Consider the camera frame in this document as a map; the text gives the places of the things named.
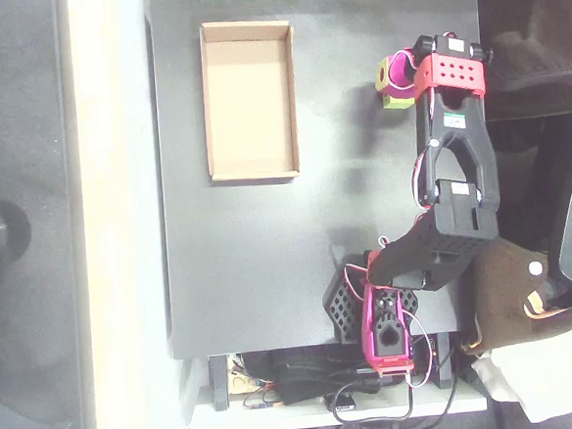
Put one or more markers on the magenta gripper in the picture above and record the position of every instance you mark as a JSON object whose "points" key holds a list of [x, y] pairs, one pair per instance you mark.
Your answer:
{"points": [[400, 70]]}

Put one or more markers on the green cube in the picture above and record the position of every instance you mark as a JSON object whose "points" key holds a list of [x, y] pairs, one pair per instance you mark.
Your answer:
{"points": [[397, 102]]}

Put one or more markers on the black perforated arm base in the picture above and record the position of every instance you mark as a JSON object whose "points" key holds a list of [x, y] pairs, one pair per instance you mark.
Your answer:
{"points": [[341, 309]]}

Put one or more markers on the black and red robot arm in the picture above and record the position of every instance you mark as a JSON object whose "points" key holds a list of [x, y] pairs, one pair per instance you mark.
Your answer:
{"points": [[458, 153]]}

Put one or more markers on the cardboard box tray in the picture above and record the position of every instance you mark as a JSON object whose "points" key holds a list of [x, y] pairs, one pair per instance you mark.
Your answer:
{"points": [[248, 101]]}

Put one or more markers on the dark brown clothing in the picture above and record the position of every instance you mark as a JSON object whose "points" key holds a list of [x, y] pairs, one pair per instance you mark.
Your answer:
{"points": [[535, 59]]}

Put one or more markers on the brown fabric bag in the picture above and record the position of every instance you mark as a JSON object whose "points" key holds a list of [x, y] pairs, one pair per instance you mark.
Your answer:
{"points": [[508, 302]]}

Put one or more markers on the black usb connector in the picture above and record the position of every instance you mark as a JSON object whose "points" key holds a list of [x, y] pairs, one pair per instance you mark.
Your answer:
{"points": [[342, 402]]}

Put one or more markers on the white cloth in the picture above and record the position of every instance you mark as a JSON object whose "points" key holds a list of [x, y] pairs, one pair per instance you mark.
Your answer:
{"points": [[552, 372]]}

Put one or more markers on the beige wooden piece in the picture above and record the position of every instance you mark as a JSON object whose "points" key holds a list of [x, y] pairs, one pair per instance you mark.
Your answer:
{"points": [[240, 382]]}

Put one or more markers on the small circuit board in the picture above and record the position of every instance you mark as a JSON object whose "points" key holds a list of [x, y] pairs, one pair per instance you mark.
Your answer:
{"points": [[260, 403]]}

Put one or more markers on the white shelf board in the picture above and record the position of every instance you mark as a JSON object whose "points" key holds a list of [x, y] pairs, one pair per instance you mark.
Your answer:
{"points": [[280, 418]]}

